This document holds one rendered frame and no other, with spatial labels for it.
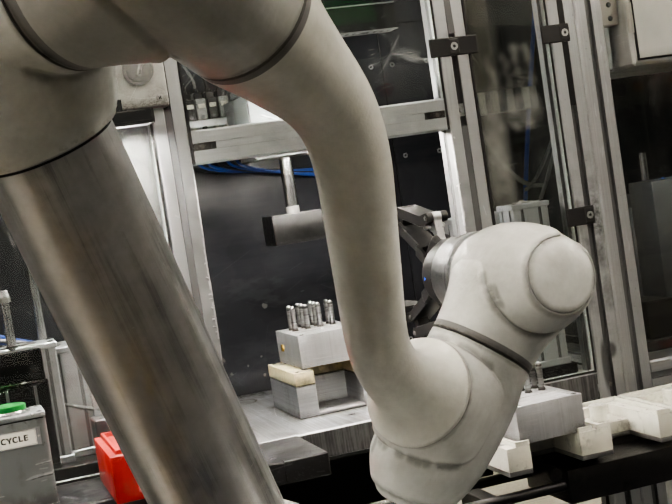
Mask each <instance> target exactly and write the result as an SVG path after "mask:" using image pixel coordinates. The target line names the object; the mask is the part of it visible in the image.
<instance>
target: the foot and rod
mask: <svg viewBox="0 0 672 504"><path fill-rule="evenodd" d="M278 159H279V165H280V172H281V178H282V185H283V192H284V198H285V205H286V211H287V214H281V215H275V216H268V217H262V223H263V229H264V236H265V242H266V246H281V245H287V244H293V243H299V242H305V241H312V240H318V239H324V238H326V233H325V227H324V221H323V216H322V210H321V209H313V210H307V211H300V210H299V203H298V197H297V190H296V183H295V177H294V170H293V163H292V157H291V156H284V157H278Z"/></svg>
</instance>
